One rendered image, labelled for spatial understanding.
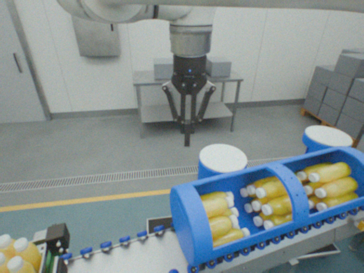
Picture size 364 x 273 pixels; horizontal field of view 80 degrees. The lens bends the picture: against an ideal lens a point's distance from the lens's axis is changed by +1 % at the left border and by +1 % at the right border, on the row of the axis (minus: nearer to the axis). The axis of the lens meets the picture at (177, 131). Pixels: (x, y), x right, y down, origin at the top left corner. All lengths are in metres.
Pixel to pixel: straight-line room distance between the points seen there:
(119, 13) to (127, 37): 3.50
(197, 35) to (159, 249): 0.84
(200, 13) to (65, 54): 3.75
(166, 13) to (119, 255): 0.90
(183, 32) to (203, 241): 0.61
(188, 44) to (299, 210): 0.74
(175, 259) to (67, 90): 3.68
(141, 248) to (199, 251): 0.33
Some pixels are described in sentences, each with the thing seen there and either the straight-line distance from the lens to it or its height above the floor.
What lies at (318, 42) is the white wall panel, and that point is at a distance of 5.02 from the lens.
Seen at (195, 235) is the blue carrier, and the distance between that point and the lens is 0.76.
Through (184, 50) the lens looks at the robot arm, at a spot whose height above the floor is 1.73.
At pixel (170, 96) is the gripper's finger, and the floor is 1.62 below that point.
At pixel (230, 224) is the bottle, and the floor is 1.11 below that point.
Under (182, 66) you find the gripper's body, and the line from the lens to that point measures 0.48.
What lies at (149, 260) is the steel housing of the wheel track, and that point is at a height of 0.93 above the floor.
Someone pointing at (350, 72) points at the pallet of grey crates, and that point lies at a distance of 4.09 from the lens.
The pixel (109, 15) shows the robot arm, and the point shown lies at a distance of 0.40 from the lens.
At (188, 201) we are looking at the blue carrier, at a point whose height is 1.23.
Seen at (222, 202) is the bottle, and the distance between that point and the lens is 0.87.
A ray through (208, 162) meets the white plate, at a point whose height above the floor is 1.04.
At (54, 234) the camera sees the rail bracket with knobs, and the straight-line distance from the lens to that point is 1.10.
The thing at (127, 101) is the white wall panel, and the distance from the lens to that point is 4.17.
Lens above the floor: 1.80
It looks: 30 degrees down
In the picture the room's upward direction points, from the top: straight up
